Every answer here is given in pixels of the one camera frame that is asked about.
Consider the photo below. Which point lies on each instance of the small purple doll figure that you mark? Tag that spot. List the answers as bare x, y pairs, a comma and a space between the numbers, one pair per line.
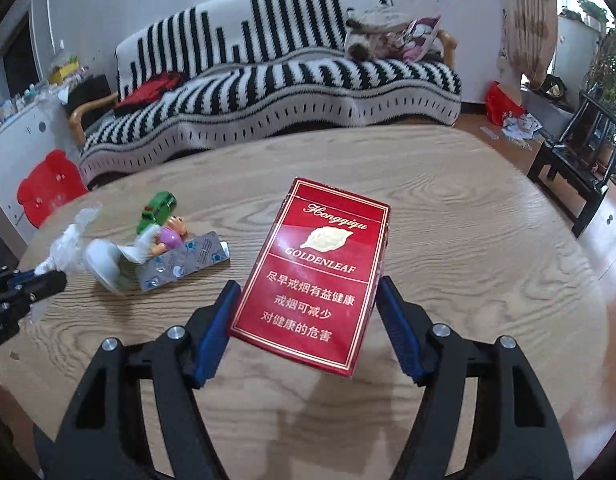
169, 235

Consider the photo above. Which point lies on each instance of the potted plants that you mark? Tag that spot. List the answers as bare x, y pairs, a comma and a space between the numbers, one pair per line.
610, 70

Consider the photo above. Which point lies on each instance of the clear plastic bag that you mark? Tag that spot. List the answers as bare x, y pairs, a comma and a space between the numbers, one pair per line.
68, 250

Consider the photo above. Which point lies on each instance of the dark wooden chair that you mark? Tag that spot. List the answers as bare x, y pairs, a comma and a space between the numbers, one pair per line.
582, 170

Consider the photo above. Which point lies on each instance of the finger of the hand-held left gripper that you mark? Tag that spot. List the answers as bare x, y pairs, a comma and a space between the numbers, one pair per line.
43, 287
8, 276

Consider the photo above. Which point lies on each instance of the green toy car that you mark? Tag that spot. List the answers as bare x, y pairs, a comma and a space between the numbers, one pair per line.
158, 207

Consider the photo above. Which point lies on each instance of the black white striped blanket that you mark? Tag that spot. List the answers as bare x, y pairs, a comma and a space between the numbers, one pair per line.
288, 90

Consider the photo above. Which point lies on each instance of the curled white paper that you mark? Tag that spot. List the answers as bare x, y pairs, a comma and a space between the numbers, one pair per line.
103, 262

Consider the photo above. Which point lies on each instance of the wooden sofa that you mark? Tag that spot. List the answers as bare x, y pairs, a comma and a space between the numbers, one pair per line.
88, 110

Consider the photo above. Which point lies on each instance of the brown stuffed toy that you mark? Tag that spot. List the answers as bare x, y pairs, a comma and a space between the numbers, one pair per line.
375, 35

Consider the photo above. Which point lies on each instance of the black box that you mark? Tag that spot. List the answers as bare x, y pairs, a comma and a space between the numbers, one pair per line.
90, 97

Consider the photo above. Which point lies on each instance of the red cloth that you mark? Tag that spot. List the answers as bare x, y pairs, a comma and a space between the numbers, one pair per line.
148, 92

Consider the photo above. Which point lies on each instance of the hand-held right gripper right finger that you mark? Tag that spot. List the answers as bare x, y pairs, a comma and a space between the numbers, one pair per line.
400, 335

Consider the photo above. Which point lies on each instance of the scattered papers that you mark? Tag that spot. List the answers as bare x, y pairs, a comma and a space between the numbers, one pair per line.
520, 130

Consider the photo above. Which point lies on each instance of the red pig-shaped stool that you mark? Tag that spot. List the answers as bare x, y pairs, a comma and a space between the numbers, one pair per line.
50, 187

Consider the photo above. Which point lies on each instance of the pink printed cushion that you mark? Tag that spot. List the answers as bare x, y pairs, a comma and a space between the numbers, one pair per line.
422, 37

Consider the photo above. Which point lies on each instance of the white cabinet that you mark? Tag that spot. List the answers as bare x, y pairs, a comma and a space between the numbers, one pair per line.
23, 135

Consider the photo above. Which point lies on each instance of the red bag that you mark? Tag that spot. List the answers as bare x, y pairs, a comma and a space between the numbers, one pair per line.
502, 105

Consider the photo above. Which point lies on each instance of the red cigarette box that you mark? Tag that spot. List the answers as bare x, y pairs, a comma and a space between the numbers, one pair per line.
313, 280

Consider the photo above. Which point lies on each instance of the yellow box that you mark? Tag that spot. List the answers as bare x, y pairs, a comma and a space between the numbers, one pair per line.
63, 74

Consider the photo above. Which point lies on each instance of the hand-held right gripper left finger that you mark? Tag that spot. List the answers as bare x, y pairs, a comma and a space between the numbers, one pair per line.
215, 340

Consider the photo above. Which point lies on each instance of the clutter of small bottles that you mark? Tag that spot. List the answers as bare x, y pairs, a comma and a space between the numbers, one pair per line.
18, 102

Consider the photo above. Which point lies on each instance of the patterned curtain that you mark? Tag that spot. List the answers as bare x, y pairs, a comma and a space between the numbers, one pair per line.
530, 20

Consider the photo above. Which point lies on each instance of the grey printed packet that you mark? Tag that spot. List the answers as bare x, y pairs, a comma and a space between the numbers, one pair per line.
188, 262

